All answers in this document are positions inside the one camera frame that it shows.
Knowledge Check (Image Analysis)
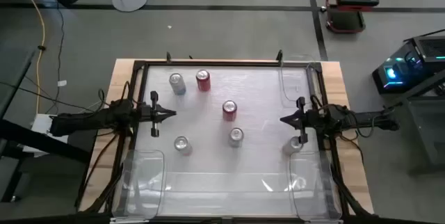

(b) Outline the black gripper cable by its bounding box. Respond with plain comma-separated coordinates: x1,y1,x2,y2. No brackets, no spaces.
309,93,376,140

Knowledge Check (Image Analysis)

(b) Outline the black metal stand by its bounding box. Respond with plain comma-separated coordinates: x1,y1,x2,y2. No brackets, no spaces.
383,74,445,176

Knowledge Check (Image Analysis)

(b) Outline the yellow cable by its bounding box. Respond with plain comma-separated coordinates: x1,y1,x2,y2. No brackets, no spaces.
12,0,47,114

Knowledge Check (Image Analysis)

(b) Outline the clear plastic bin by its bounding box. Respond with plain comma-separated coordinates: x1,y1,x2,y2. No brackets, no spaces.
111,148,167,221
279,54,320,109
288,146,343,222

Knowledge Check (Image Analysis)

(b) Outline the red framed step cart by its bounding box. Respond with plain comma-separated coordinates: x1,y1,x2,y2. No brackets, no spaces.
325,0,366,34

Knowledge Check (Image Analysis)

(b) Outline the white blue lemon soda can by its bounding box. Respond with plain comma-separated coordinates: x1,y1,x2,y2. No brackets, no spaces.
169,72,187,96
282,136,304,157

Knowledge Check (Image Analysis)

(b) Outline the black lit computer tower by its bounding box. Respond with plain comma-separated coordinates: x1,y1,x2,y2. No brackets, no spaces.
371,35,445,95

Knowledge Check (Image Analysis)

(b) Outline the black metal table frame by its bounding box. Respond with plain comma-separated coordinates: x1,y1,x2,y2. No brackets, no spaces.
129,49,350,223

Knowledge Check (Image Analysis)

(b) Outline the red Coca-Cola can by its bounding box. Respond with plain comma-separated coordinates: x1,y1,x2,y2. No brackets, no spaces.
195,69,212,93
222,99,238,122

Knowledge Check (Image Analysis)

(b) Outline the white pink grapefruit soda can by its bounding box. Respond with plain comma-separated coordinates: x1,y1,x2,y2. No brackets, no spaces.
227,127,245,148
173,136,193,157

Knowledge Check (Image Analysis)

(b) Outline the thin black floor cable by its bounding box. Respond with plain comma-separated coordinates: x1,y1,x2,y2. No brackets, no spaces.
44,0,67,114

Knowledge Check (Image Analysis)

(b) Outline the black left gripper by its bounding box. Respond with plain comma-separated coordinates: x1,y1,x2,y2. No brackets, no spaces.
140,90,177,138

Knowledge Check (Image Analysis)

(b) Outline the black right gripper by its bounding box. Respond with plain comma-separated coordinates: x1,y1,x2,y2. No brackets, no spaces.
280,97,323,145

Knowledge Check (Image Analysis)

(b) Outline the black cable bundle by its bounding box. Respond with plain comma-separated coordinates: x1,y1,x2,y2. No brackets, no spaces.
74,131,122,215
328,140,375,218

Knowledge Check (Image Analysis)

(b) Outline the white box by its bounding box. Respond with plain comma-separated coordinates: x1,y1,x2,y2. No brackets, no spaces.
30,113,70,154

